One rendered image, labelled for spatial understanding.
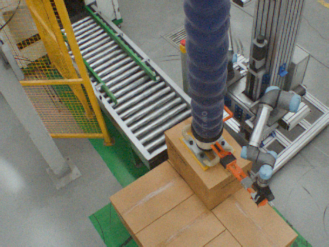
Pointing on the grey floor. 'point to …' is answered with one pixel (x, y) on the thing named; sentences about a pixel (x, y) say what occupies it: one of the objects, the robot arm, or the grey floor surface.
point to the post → (184, 69)
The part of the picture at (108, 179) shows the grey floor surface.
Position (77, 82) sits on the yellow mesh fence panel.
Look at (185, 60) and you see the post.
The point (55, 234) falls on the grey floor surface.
